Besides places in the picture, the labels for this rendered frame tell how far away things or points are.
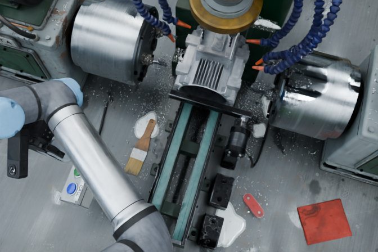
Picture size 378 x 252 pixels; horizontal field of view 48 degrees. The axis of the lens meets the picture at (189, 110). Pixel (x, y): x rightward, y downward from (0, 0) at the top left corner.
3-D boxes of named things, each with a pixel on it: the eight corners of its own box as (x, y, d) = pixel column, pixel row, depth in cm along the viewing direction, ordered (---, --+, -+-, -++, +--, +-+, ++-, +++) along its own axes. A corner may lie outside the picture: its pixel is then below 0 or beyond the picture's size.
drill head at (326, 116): (255, 61, 144) (270, 19, 121) (374, 94, 141) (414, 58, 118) (237, 127, 135) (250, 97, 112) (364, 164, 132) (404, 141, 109)
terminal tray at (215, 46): (205, 28, 130) (206, 14, 123) (238, 37, 129) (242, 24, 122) (194, 61, 126) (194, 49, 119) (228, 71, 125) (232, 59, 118)
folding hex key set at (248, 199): (265, 214, 137) (266, 213, 136) (257, 220, 137) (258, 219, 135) (248, 192, 140) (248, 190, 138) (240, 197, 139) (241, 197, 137)
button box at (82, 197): (93, 147, 123) (81, 140, 119) (111, 150, 119) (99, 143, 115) (70, 205, 117) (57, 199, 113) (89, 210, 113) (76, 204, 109)
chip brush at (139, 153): (147, 117, 148) (146, 117, 147) (160, 122, 147) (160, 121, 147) (123, 172, 141) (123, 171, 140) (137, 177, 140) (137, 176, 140)
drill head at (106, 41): (72, 10, 149) (53, -38, 126) (171, 37, 147) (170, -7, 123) (43, 71, 141) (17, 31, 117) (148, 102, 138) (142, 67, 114)
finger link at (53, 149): (69, 153, 105) (43, 139, 98) (66, 159, 104) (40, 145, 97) (56, 151, 107) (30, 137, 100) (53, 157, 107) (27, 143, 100)
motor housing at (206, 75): (190, 49, 145) (192, 17, 127) (244, 64, 143) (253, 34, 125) (172, 100, 138) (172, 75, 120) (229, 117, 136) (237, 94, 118)
